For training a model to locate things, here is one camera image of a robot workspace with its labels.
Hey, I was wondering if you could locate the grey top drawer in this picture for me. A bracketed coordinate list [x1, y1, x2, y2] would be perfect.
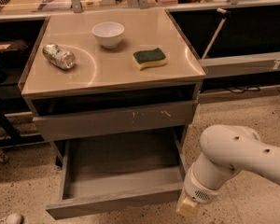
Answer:
[34, 100, 198, 141]

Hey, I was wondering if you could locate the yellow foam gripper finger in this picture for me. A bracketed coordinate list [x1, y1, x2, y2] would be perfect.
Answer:
[175, 195, 199, 217]

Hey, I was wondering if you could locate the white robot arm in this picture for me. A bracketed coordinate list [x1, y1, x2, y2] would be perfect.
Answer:
[176, 124, 280, 217]

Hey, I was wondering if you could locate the grey drawer cabinet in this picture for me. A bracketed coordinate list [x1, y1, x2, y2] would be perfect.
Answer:
[21, 8, 205, 159]

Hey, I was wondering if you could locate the black chair leg frame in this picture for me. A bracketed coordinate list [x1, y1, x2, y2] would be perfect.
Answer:
[0, 98, 44, 147]

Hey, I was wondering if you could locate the crushed silver soda can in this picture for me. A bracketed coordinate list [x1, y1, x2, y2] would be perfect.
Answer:
[42, 44, 76, 70]

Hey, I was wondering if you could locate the grey drawer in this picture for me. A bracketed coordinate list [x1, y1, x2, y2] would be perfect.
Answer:
[46, 128, 187, 219]
[34, 100, 198, 141]

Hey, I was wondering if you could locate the white ceramic bowl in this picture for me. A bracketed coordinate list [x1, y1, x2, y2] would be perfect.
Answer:
[91, 21, 125, 49]

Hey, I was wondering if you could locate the green and yellow sponge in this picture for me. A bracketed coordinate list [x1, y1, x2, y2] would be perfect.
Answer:
[133, 48, 167, 70]

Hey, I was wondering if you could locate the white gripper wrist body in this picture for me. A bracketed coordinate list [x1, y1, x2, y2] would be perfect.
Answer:
[184, 163, 223, 204]

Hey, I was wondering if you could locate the grey low shelf board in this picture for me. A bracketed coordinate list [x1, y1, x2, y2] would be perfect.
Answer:
[200, 52, 280, 78]

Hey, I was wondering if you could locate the white shoe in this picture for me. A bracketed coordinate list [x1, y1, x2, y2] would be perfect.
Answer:
[0, 213, 23, 224]

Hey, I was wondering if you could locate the black cable on floor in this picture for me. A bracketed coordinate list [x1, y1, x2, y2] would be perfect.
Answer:
[224, 85, 261, 95]

